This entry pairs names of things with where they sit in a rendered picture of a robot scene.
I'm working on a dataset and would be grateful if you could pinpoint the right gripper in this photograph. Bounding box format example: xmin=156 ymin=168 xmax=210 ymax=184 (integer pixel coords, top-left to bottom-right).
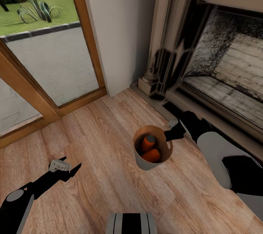
xmin=164 ymin=126 xmax=184 ymax=141

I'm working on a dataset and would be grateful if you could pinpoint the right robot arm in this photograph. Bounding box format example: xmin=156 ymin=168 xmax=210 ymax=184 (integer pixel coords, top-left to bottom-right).
xmin=164 ymin=111 xmax=263 ymax=222

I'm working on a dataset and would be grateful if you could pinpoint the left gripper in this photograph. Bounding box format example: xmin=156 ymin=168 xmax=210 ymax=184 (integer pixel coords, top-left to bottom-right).
xmin=41 ymin=157 xmax=81 ymax=189

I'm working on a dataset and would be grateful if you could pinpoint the trash can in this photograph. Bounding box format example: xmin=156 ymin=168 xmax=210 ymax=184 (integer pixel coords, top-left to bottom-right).
xmin=133 ymin=125 xmax=173 ymax=171

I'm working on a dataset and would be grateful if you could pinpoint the robot trunk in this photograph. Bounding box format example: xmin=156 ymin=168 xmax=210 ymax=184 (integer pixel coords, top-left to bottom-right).
xmin=106 ymin=214 xmax=157 ymax=234

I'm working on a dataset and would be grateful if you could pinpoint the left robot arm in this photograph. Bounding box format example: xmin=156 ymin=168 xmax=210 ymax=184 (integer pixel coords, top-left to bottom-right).
xmin=0 ymin=157 xmax=81 ymax=234

